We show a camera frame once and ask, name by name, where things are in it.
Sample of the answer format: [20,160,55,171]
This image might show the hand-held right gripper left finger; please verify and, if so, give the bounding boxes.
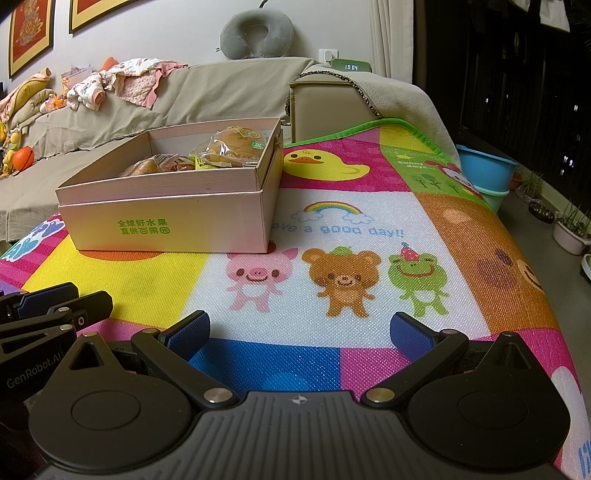
[68,310,236,408]

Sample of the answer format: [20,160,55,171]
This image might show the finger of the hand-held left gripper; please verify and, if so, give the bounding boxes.
[0,282,79,320]
[0,290,114,356]

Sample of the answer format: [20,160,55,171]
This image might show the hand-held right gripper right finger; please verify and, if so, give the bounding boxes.
[360,311,536,407]

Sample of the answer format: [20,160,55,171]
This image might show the pink cardboard box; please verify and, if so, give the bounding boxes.
[55,117,283,254]

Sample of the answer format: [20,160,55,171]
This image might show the wafer roll clear packet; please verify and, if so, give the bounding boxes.
[117,156,164,178]

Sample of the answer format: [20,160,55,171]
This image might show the bread bun clear packet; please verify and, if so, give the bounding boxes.
[196,126,273,169]

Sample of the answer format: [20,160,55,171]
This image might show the colourful cartoon play mat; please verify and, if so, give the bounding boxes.
[0,117,585,480]

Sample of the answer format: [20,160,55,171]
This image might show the yellow plush toy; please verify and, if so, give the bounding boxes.
[0,131,21,178]

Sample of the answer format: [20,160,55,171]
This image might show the teal plastic basin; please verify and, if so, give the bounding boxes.
[480,185,510,212]

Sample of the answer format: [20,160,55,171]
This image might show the dark plant pot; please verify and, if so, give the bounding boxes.
[527,199,555,224]

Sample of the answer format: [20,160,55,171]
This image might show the blue plastic basin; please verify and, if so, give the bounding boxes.
[455,144,519,190]

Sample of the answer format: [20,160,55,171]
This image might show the white plant pot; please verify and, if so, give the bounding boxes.
[551,200,591,256]

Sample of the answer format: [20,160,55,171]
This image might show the small potted plant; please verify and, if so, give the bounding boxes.
[515,168,543,200]

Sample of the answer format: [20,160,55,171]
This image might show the yellow pink cloth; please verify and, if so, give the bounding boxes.
[0,68,56,132]

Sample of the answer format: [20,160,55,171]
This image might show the beige fringed blanket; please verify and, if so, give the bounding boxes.
[300,62,462,167]

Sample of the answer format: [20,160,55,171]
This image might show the pink floral clothes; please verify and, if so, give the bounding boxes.
[67,58,189,112]

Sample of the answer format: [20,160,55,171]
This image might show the beige covered sofa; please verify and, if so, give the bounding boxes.
[0,56,384,245]

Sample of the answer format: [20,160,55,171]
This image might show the red framed picture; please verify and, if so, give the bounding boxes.
[8,0,56,78]
[69,0,146,33]

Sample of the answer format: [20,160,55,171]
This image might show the beige curtain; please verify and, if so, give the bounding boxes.
[369,0,416,84]

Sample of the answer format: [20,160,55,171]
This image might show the grey neck pillow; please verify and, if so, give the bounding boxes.
[219,8,294,61]

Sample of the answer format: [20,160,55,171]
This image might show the hanging white cloth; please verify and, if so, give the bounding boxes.
[538,0,573,32]

